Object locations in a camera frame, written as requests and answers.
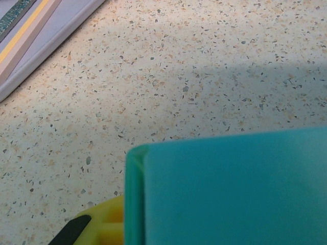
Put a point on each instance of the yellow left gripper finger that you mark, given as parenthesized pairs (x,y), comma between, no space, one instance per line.
(110,224)

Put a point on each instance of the teal paper box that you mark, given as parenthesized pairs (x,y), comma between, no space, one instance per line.
(230,191)

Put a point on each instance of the lavender plastic tray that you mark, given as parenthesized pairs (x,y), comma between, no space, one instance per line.
(64,23)

